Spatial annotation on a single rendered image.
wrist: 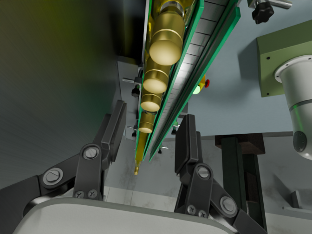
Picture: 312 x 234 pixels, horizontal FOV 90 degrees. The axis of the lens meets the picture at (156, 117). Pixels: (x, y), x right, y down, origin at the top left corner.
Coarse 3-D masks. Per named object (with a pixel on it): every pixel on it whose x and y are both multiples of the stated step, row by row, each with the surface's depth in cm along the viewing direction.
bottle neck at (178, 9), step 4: (164, 4) 18; (168, 4) 18; (172, 4) 18; (176, 4) 18; (164, 8) 18; (168, 8) 17; (172, 8) 17; (176, 8) 17; (180, 8) 18; (160, 12) 18; (176, 12) 17; (180, 12) 18
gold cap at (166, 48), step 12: (168, 12) 16; (156, 24) 16; (168, 24) 16; (180, 24) 16; (156, 36) 15; (168, 36) 15; (180, 36) 16; (156, 48) 16; (168, 48) 15; (180, 48) 15; (156, 60) 17; (168, 60) 17
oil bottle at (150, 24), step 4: (148, 20) 23; (152, 20) 23; (148, 24) 23; (152, 24) 23; (148, 28) 23; (152, 28) 22; (148, 32) 23; (152, 32) 23; (148, 36) 23; (148, 40) 24; (148, 44) 24; (148, 48) 25; (148, 52) 25
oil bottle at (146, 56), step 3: (144, 54) 28; (147, 54) 28; (144, 57) 28; (147, 57) 28; (144, 60) 28; (144, 63) 28; (144, 66) 29; (171, 66) 29; (144, 69) 29; (171, 69) 30; (144, 72) 30
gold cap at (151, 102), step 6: (144, 90) 27; (144, 96) 26; (150, 96) 25; (156, 96) 26; (144, 102) 25; (150, 102) 25; (156, 102) 25; (144, 108) 27; (150, 108) 27; (156, 108) 26
